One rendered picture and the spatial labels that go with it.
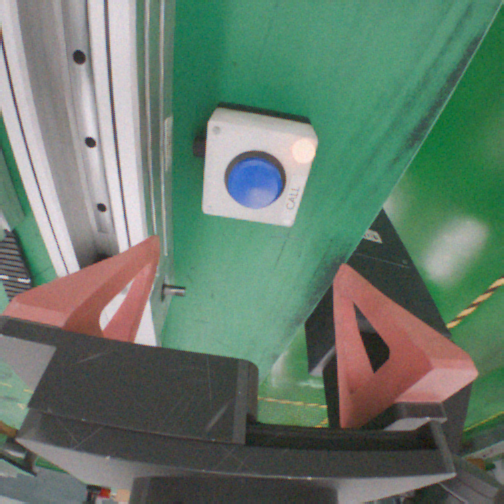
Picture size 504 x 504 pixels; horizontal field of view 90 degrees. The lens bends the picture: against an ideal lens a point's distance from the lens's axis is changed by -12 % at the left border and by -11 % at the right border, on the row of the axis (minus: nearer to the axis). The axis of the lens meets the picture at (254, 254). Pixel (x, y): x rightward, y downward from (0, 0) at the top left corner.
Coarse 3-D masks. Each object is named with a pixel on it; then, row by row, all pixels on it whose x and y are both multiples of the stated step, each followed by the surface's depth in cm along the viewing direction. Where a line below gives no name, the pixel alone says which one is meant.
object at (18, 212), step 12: (0, 156) 26; (0, 168) 26; (0, 180) 27; (0, 192) 27; (12, 192) 29; (0, 204) 27; (12, 204) 29; (0, 216) 29; (12, 216) 30; (24, 216) 32; (0, 228) 28; (12, 228) 30; (0, 240) 28
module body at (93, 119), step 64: (0, 0) 12; (64, 0) 14; (128, 0) 12; (0, 64) 14; (64, 64) 18; (128, 64) 15; (64, 128) 20; (128, 128) 17; (64, 192) 22; (128, 192) 20; (64, 256) 25
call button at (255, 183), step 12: (240, 168) 20; (252, 168) 20; (264, 168) 20; (276, 168) 21; (228, 180) 21; (240, 180) 20; (252, 180) 20; (264, 180) 20; (276, 180) 20; (240, 192) 21; (252, 192) 21; (264, 192) 21; (276, 192) 21; (240, 204) 22; (252, 204) 22; (264, 204) 22
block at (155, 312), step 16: (96, 256) 31; (112, 256) 33; (160, 272) 29; (128, 288) 27; (160, 288) 30; (176, 288) 32; (112, 304) 27; (160, 304) 31; (144, 320) 29; (160, 320) 33; (144, 336) 31
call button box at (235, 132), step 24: (216, 120) 19; (240, 120) 20; (264, 120) 21; (288, 120) 22; (216, 144) 20; (240, 144) 20; (264, 144) 20; (288, 144) 20; (312, 144) 20; (216, 168) 21; (288, 168) 21; (216, 192) 23; (288, 192) 22; (240, 216) 24; (264, 216) 24; (288, 216) 24
